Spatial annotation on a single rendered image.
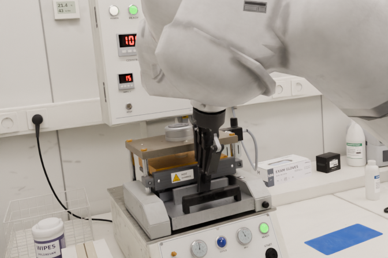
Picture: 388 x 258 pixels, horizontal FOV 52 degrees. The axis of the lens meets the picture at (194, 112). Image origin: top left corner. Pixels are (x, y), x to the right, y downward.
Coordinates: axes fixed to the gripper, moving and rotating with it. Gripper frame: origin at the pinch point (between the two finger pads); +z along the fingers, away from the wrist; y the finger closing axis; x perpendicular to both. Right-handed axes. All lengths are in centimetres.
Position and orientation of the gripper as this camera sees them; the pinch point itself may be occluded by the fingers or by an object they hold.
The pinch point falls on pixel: (204, 180)
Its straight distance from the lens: 100.7
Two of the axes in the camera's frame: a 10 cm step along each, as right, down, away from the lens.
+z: -0.5, 9.0, 4.3
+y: 4.0, 4.2, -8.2
